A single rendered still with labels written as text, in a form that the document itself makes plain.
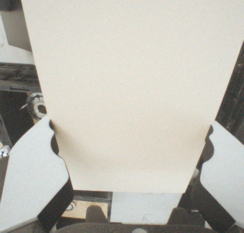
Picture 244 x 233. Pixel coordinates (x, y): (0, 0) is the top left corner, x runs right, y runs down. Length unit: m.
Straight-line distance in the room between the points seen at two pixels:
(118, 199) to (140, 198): 0.13
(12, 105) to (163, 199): 0.94
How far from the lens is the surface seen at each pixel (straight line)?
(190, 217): 1.89
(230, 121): 1.20
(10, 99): 0.46
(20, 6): 0.36
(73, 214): 0.95
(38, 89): 0.34
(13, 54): 0.64
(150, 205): 1.10
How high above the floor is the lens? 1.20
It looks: 62 degrees down
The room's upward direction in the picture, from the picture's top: 177 degrees counter-clockwise
